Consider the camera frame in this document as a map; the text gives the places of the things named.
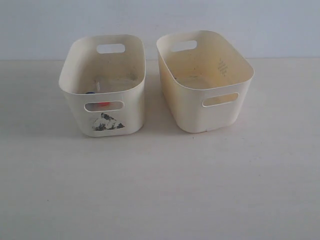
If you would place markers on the cream bin with mountain print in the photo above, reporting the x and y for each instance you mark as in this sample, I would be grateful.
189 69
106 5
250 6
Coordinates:
119 62

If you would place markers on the plain cream plastic bin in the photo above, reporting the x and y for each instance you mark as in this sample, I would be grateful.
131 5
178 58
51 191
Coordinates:
204 79

